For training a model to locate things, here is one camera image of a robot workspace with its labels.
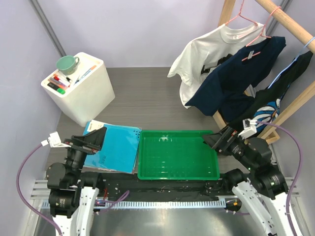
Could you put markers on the green ceramic cup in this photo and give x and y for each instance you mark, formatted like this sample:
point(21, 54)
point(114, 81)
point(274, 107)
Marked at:
point(67, 64)

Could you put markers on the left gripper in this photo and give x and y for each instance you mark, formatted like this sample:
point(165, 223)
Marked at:
point(89, 143)

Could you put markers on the wooden clothes rack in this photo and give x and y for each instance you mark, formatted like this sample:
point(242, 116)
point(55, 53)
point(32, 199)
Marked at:
point(269, 133)

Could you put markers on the black flower print t-shirt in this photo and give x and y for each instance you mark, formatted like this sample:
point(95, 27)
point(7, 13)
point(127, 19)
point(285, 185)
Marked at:
point(265, 106)

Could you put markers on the white square bin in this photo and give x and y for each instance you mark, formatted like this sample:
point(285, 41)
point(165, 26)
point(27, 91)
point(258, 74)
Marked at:
point(87, 98)

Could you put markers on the green plastic tray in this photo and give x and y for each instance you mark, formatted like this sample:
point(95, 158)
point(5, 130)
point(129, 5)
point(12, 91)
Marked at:
point(176, 155)

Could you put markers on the light blue wire hanger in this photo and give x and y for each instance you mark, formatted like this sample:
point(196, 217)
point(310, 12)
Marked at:
point(288, 66)

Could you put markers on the navy blue t-shirt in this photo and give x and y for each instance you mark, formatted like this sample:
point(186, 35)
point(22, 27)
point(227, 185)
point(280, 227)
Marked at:
point(223, 89)

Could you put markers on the pink hanger of white shirt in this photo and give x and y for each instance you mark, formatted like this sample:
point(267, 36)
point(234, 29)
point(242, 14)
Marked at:
point(241, 16)

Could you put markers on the pink hanger of navy shirt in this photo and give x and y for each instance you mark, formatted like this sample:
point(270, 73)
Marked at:
point(261, 32)

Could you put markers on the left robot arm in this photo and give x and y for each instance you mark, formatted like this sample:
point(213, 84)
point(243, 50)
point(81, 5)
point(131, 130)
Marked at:
point(73, 192)

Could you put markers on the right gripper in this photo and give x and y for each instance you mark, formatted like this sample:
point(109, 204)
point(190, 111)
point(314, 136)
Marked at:
point(223, 140)

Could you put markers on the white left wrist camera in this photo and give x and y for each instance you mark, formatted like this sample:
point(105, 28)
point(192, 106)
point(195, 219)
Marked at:
point(54, 141)

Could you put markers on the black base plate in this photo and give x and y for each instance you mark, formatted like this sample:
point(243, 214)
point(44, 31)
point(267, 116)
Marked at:
point(161, 190)

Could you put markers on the red marker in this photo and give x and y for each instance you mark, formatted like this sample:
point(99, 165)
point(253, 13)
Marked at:
point(61, 80)

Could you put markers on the green capped marker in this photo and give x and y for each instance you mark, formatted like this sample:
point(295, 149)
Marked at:
point(61, 91)

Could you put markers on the white slotted cable duct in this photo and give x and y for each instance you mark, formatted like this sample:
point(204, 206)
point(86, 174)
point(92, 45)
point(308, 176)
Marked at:
point(170, 205)

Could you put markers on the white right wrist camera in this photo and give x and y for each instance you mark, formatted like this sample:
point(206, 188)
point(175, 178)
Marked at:
point(249, 128)

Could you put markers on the orange tipped white pen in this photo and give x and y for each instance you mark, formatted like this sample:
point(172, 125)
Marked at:
point(87, 72)

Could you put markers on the blue folder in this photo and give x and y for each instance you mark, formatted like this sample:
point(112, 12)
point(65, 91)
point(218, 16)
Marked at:
point(119, 150)

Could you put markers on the white t-shirt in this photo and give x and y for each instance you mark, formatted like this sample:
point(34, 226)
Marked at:
point(203, 54)

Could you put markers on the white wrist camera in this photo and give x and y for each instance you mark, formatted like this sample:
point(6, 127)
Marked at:
point(249, 128)
point(54, 141)

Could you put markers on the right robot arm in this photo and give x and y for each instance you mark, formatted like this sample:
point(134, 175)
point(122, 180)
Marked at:
point(264, 192)

